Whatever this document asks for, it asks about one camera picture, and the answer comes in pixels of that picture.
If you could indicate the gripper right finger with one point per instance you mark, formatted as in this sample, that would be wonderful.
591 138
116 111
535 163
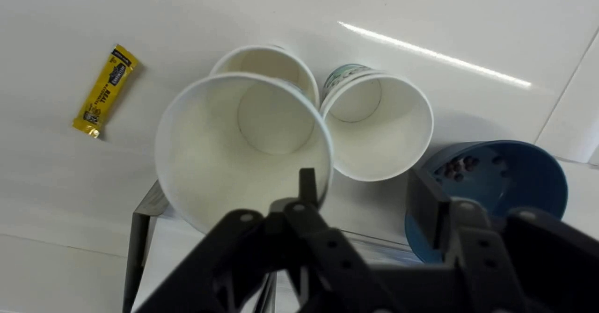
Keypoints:
538 257

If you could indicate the large white paper cup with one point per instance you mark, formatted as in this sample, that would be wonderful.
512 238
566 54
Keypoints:
206 163

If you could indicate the blue bowl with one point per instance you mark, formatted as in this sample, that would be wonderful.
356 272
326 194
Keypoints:
529 182

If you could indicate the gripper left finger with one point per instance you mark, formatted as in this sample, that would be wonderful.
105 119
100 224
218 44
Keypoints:
299 238

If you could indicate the yellow sachet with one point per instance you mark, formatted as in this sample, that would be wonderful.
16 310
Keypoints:
104 90

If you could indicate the heap of dark beans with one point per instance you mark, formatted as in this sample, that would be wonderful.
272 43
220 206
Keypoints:
461 165

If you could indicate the green print paper cup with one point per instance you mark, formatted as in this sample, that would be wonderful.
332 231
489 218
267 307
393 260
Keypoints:
383 135

